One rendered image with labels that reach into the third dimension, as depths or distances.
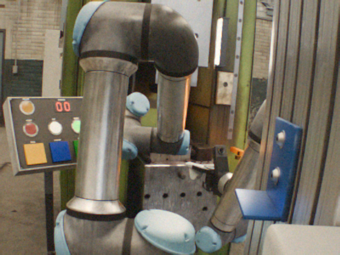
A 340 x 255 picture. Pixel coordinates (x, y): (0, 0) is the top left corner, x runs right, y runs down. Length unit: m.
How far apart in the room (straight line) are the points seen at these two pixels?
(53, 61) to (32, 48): 0.92
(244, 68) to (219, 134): 0.39
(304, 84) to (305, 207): 0.11
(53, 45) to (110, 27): 6.29
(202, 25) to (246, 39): 0.37
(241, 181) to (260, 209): 0.50
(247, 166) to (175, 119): 0.21
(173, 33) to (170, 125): 0.29
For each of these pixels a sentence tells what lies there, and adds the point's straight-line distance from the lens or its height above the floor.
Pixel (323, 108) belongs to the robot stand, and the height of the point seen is 1.30.
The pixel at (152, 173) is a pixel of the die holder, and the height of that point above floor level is 0.88.
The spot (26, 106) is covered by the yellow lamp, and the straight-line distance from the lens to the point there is 1.26.
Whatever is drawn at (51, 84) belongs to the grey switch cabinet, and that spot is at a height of 0.99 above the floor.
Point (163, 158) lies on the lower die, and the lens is 1.53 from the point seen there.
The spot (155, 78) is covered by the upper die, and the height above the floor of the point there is 1.29.
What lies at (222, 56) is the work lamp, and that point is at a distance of 1.70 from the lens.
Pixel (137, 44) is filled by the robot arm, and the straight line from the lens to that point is 0.61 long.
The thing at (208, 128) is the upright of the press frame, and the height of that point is 1.05.
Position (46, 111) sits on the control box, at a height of 1.15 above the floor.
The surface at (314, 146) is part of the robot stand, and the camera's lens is 0.26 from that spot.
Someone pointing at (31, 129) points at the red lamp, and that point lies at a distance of 1.23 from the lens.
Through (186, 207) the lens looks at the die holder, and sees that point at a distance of 1.59.
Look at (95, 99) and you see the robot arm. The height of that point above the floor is 1.26.
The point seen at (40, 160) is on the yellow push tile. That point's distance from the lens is 1.20.
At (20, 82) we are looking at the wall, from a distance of 7.69.
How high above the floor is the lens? 1.31
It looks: 9 degrees down
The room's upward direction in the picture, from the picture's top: 5 degrees clockwise
